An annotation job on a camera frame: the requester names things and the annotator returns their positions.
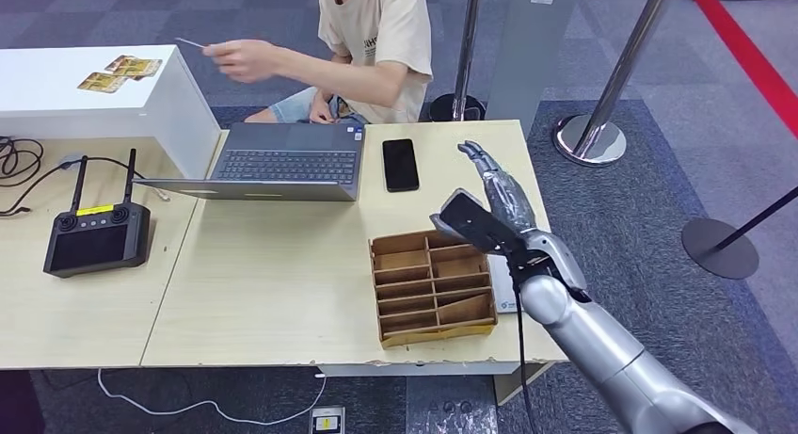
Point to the person's right hand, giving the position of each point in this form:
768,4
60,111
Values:
323,110

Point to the person's left hand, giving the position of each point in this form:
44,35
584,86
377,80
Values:
243,60

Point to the tan ID card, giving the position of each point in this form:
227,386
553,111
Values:
190,42

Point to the wooden card organizer tray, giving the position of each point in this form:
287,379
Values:
402,261

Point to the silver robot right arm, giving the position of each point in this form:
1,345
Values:
598,337

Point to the person's left forearm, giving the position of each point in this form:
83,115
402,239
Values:
336,75

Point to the yellow patterned card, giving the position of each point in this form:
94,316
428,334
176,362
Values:
142,66
100,82
118,60

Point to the person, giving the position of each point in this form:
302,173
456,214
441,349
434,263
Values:
380,26

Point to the grey open laptop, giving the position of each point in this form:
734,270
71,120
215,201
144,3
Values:
287,163

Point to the black smartphone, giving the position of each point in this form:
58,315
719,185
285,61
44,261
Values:
400,164

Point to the white cabinet box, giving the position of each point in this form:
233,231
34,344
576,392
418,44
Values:
168,119

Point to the grey kiosk stand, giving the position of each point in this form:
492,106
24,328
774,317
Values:
530,44

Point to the black remote controller with antennas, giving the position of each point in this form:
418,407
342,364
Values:
93,244

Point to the chrome stanchion with chrome base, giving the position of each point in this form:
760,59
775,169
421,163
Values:
589,141

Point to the floor power socket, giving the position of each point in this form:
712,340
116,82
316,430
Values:
327,422

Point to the floor hatch with plastic film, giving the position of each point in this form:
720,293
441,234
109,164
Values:
449,406

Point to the wooden table leg panel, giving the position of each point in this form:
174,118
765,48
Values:
508,384

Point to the black stanchion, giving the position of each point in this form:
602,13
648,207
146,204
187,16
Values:
720,250

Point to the red barrier belt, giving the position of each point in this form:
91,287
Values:
748,51

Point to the chrome post with black base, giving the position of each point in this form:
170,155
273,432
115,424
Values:
467,44

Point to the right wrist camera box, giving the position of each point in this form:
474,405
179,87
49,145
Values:
474,222

